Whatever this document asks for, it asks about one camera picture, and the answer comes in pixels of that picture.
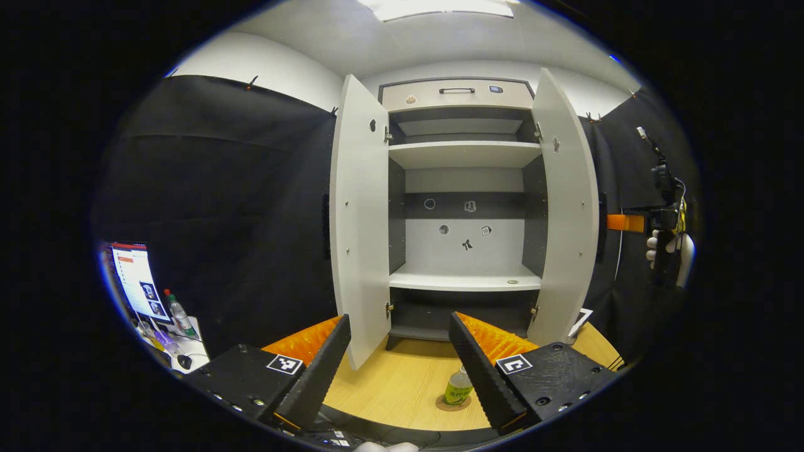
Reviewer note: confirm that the large ceiling light panel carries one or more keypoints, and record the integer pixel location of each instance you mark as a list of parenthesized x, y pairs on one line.
[(440, 7)]

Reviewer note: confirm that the red cap clear bottle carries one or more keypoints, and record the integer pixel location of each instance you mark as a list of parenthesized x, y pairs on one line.
[(181, 317)]

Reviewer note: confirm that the grey cabinet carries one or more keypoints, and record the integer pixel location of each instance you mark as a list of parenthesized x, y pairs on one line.
[(465, 154)]

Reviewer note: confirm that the black computer mouse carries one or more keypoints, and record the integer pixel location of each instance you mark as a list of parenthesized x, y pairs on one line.
[(184, 362)]

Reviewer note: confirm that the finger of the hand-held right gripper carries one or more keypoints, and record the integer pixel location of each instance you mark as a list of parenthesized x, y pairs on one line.
[(625, 223)]

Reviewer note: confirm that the grey cabinet drawer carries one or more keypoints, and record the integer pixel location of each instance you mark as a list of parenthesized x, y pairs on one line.
[(427, 98)]

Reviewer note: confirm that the computer monitor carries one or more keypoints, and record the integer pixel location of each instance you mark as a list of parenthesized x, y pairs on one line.
[(135, 276)]

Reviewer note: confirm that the white book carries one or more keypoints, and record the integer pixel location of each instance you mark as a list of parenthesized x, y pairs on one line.
[(581, 321)]

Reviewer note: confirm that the white side desk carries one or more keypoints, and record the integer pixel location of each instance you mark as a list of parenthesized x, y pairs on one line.
[(196, 351)]

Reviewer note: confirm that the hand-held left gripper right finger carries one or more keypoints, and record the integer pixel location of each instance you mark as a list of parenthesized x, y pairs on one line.
[(480, 376)]

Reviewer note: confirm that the grey cabinet door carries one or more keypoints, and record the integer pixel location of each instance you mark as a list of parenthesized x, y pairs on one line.
[(568, 207), (359, 220)]

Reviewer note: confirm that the green label clear bottle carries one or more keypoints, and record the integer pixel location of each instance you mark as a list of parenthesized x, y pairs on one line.
[(456, 390)]

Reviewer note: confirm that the round brown coaster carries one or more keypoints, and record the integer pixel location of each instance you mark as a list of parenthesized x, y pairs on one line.
[(443, 405)]

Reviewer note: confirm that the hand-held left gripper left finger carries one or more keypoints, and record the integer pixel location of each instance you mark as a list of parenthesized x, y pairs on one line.
[(317, 376)]

